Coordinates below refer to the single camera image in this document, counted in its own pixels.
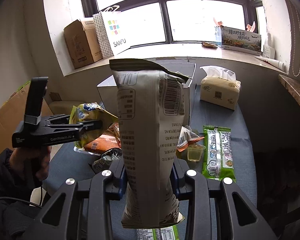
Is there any yellow potato chips bag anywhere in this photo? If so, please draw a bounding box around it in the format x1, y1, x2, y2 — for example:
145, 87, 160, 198
69, 102, 117, 148

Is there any dark foil snack bag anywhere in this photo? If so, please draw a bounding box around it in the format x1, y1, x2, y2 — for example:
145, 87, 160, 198
91, 148, 122, 174

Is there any green snack bar packet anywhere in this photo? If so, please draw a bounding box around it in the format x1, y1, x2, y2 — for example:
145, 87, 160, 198
202, 125, 236, 181

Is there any tall beige snack bag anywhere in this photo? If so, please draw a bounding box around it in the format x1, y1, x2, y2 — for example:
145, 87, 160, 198
109, 59, 188, 229

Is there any white red-print snack bag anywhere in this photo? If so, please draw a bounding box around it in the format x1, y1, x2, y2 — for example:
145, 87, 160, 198
177, 126, 204, 152

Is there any person's left hand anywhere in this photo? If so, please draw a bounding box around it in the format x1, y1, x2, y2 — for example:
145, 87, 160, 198
9, 146, 52, 181

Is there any flat cardboard sheet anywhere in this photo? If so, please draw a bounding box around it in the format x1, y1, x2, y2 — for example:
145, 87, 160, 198
0, 81, 53, 156

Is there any orange snack packet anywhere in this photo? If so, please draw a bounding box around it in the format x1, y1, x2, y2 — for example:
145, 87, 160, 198
84, 122, 121, 155

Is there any white cardboard storage box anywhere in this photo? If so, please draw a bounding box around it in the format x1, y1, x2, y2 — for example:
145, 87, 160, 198
96, 59, 196, 126

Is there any clear jelly cup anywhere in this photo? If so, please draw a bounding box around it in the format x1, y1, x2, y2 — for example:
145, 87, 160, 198
187, 144, 205, 162

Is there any brown cardboard box on sill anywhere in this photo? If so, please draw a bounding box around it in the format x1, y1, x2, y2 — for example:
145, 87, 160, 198
64, 17, 103, 69

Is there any white SANFU shopping bag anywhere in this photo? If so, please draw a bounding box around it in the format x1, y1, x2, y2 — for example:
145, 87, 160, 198
93, 4, 130, 59

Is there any beige tissue pack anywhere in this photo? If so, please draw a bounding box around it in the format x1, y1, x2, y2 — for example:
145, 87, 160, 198
200, 66, 241, 110

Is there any brown wrapper on sill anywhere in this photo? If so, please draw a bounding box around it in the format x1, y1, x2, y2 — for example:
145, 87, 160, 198
202, 41, 218, 48

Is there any white tube on sill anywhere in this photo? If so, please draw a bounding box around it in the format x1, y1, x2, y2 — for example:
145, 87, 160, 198
255, 56, 286, 72

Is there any white plastic bottle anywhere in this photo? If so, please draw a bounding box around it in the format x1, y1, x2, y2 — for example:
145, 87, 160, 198
262, 33, 275, 59

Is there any printed tissue box on sill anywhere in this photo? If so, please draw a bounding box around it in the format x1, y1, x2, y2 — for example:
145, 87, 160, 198
215, 26, 261, 56

